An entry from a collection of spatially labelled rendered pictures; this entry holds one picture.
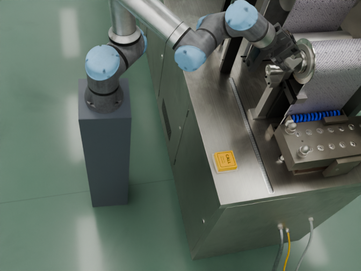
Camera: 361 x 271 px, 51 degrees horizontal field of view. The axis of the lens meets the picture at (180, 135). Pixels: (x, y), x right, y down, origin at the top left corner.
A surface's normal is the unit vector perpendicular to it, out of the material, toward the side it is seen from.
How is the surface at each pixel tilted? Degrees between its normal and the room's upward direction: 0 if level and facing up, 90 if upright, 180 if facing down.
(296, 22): 92
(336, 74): 90
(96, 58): 7
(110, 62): 7
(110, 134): 90
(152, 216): 0
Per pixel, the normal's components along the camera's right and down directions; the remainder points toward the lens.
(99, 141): 0.14, 0.85
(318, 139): 0.14, -0.52
